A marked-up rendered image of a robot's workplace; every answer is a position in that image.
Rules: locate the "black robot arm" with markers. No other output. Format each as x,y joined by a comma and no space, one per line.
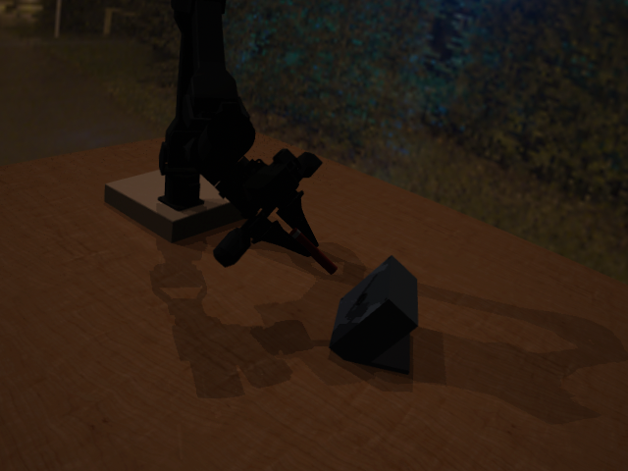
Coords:
211,130

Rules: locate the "dark grey sloped panel with hole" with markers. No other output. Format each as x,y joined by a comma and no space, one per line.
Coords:
375,319

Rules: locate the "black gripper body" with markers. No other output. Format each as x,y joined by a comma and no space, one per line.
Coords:
237,241

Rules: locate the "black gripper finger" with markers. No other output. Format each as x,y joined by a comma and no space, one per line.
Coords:
278,236
293,215

